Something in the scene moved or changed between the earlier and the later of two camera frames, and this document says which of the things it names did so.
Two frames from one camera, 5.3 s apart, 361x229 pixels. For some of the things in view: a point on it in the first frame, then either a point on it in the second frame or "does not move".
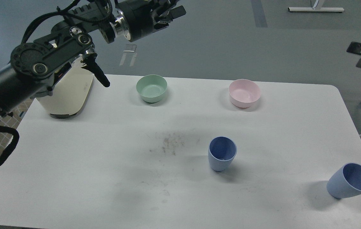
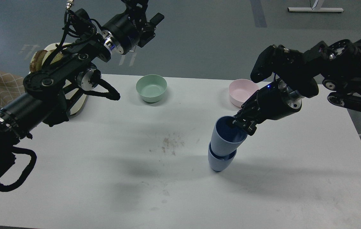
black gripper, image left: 135,17 -> 122,34
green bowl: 151,87 does not move
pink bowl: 244,93 does not move
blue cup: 222,151 does not move
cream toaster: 71,87 -> 55,46
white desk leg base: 316,9 does not move
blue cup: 351,179 -> 225,139
